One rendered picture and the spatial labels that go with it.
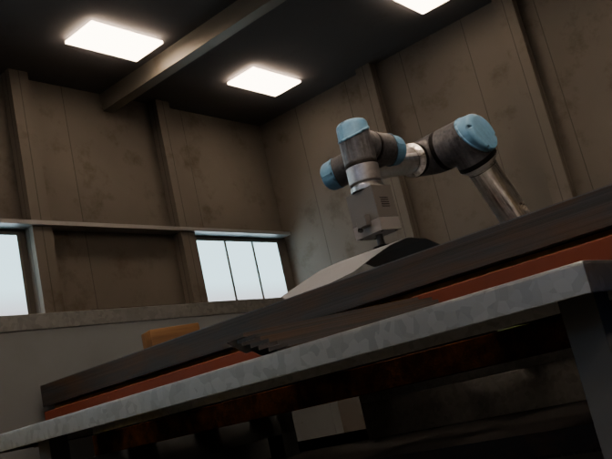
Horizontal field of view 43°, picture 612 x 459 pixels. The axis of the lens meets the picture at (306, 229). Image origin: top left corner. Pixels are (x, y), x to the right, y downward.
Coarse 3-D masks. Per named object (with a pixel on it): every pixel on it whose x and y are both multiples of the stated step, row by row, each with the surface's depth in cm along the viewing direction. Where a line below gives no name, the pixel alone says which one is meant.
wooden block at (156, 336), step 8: (160, 328) 175; (168, 328) 176; (176, 328) 177; (184, 328) 178; (192, 328) 179; (144, 336) 176; (152, 336) 173; (160, 336) 174; (168, 336) 175; (176, 336) 176; (144, 344) 177; (152, 344) 173
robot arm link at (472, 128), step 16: (448, 128) 212; (464, 128) 208; (480, 128) 210; (432, 144) 215; (448, 144) 211; (464, 144) 209; (480, 144) 207; (496, 144) 212; (448, 160) 214; (464, 160) 211; (480, 160) 210; (480, 176) 214; (496, 176) 213; (480, 192) 218; (496, 192) 214; (512, 192) 215; (496, 208) 217; (512, 208) 216
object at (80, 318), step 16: (176, 304) 232; (192, 304) 237; (208, 304) 241; (224, 304) 246; (240, 304) 252; (256, 304) 257; (0, 320) 190; (16, 320) 193; (32, 320) 196; (48, 320) 199; (64, 320) 203; (80, 320) 206; (96, 320) 210; (112, 320) 214; (128, 320) 218; (144, 320) 222
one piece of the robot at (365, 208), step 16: (352, 192) 174; (368, 192) 171; (384, 192) 173; (352, 208) 175; (368, 208) 171; (384, 208) 171; (352, 224) 175; (368, 224) 170; (384, 224) 169; (400, 224) 172
